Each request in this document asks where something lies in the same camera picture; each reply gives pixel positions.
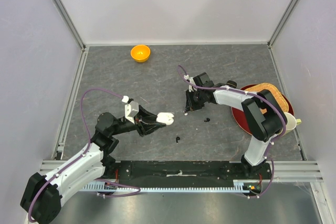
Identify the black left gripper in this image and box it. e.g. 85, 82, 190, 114
110, 104, 166, 137

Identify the white earbud charging case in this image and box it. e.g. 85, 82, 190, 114
156, 112, 174, 125

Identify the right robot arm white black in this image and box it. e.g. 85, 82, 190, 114
180, 72, 287, 179

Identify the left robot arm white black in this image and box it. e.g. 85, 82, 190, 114
20, 102, 174, 223

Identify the red lacquer round tray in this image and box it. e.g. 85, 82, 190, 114
232, 84, 294, 135

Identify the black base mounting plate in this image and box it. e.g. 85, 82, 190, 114
100, 161, 272, 187

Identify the orange plastic bowl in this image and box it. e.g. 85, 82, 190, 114
130, 45, 151, 63

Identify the woven bamboo tray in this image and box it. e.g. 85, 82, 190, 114
245, 83, 289, 112

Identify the pale yellow cup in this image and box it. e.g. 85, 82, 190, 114
284, 112, 302, 135

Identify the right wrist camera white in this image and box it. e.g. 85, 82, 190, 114
188, 77, 198, 92

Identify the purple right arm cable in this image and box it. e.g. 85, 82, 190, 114
177, 65, 287, 161

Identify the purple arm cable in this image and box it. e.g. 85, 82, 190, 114
177, 65, 287, 161
27, 89, 131, 223

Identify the slotted cable duct rail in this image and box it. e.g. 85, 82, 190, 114
82, 179, 271, 193

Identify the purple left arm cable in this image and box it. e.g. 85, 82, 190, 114
27, 89, 131, 223

